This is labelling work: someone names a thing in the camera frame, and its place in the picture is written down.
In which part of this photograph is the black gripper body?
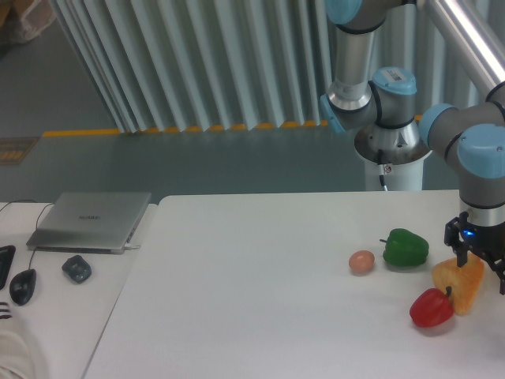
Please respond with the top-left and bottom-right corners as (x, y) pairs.
(444, 212), (504, 264)

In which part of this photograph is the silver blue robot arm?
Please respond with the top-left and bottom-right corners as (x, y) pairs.
(320, 1), (504, 277)

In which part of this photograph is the green bell pepper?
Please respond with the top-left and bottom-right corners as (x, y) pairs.
(383, 228), (429, 267)

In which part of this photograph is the red bell pepper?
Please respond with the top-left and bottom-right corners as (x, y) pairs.
(410, 286), (455, 328)

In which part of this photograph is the orange triangular bread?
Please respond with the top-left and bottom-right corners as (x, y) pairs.
(432, 254), (485, 316)

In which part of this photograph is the brown egg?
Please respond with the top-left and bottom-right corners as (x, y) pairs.
(348, 250), (375, 273)

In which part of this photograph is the white folding partition screen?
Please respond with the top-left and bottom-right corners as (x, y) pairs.
(51, 1), (504, 133)

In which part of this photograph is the dark grey small device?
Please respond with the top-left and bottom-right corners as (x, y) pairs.
(62, 255), (92, 284)

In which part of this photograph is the silver closed laptop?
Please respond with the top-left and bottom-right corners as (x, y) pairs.
(27, 192), (152, 253)

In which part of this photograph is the black computer mouse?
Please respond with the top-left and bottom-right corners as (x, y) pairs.
(9, 268), (37, 306)

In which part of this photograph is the black keyboard edge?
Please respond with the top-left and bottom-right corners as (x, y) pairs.
(0, 245), (16, 290)

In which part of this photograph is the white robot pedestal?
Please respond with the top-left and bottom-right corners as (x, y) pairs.
(353, 126), (431, 193)

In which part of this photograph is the black mouse cable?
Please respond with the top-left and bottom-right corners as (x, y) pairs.
(0, 199), (54, 273)

